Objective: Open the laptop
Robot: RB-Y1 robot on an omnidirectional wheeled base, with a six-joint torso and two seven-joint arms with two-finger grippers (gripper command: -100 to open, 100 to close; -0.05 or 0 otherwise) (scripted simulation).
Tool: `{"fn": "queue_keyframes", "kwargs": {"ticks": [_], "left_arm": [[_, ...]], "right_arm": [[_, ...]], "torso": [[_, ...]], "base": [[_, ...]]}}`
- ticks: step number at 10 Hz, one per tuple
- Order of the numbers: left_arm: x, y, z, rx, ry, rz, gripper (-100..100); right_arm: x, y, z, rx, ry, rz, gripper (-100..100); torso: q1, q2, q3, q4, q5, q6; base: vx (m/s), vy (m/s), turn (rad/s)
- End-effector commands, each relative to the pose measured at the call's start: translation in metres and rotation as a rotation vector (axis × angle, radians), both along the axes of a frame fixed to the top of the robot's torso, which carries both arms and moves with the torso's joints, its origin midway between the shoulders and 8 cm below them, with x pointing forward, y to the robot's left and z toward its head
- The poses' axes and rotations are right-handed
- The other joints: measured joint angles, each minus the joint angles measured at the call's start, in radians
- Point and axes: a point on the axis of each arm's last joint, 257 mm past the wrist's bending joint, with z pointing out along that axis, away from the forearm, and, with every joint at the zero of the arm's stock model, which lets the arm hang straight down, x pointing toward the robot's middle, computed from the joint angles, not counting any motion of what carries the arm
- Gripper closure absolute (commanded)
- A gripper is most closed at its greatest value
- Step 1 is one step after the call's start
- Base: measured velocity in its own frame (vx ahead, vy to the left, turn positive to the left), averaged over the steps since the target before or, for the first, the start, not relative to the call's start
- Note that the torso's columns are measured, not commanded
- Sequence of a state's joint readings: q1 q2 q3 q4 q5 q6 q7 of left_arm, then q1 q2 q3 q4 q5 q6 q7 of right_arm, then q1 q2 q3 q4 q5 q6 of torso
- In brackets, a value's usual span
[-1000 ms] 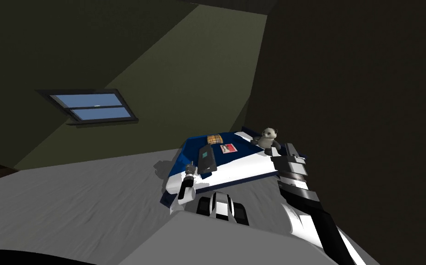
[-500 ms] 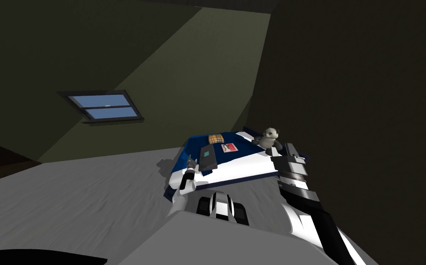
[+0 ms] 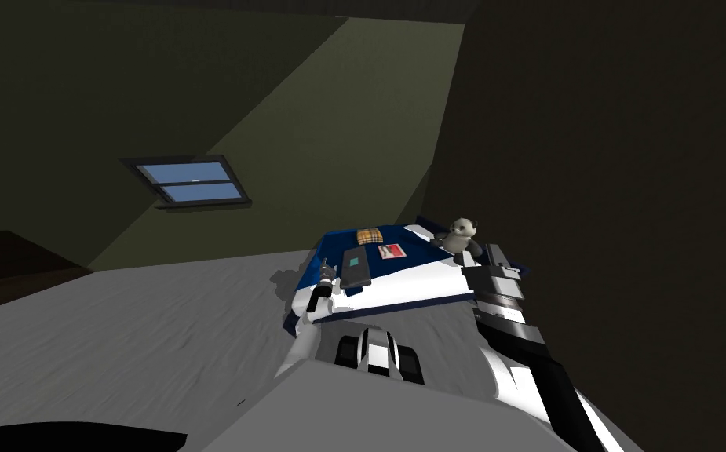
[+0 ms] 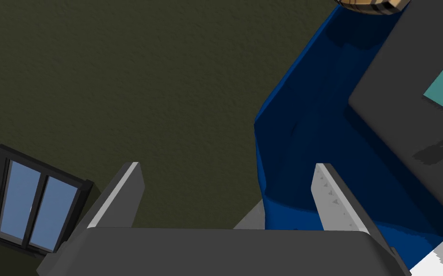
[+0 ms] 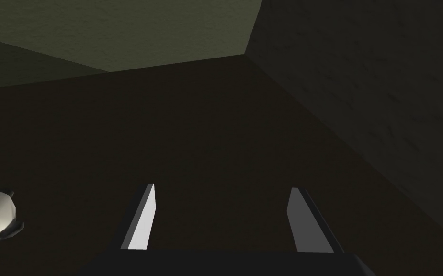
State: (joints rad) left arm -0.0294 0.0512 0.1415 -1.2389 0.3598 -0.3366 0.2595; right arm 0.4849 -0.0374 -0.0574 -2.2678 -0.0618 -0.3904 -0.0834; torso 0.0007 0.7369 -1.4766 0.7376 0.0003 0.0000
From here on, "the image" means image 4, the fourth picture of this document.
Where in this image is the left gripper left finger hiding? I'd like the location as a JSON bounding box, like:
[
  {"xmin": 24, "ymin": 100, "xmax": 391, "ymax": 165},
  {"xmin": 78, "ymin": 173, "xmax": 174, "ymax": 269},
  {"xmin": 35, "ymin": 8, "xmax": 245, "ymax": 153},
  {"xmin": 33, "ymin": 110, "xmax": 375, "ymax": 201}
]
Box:
[{"xmin": 86, "ymin": 161, "xmax": 146, "ymax": 230}]

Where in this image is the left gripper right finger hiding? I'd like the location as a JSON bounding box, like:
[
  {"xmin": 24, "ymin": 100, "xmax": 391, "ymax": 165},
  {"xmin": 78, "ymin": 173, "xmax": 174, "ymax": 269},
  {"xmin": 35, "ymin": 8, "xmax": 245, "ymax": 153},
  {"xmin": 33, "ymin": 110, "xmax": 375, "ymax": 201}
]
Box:
[{"xmin": 310, "ymin": 162, "xmax": 377, "ymax": 235}]

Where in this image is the black framed window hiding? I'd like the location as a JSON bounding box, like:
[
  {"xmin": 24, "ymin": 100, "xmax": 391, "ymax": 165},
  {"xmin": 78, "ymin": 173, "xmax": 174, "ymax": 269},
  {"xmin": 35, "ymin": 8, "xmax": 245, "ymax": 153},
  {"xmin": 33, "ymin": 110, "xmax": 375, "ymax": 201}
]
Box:
[{"xmin": 0, "ymin": 144, "xmax": 94, "ymax": 258}]

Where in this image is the wooden bowl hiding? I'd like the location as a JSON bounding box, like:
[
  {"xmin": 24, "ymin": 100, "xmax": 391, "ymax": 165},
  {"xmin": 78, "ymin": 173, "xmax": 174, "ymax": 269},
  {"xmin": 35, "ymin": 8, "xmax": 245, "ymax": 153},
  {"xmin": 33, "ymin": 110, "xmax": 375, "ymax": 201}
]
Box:
[{"xmin": 334, "ymin": 0, "xmax": 411, "ymax": 16}]

